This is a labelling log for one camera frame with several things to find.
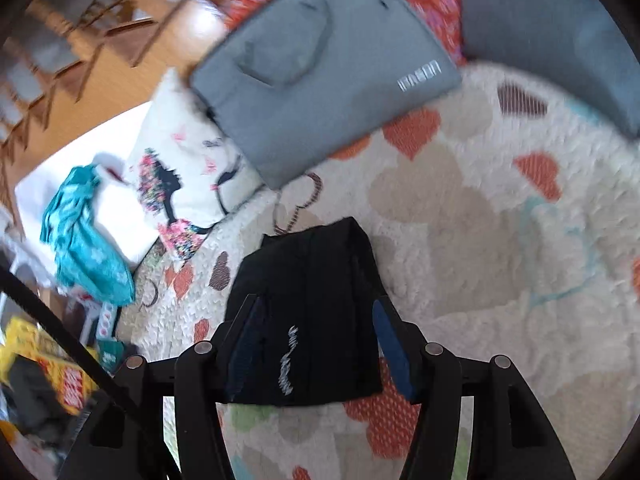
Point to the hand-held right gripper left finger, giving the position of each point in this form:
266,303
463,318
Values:
247,350

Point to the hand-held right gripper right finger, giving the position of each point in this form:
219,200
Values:
392,355

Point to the black pants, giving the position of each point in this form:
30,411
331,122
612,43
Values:
320,300

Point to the white heart-print quilt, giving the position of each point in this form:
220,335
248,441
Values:
475,220

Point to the yellow box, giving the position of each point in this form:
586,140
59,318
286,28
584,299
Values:
65,380

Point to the white printed pillow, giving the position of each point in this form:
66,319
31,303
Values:
185,170

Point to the white sheet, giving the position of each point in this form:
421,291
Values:
115,210

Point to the teal patterned cloth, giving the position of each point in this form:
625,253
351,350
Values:
80,240

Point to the grey folded shorts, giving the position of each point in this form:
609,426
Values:
325,75

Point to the blue-grey pillow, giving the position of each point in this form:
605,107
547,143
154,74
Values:
560,30

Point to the wooden chair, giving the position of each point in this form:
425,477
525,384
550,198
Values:
85,20

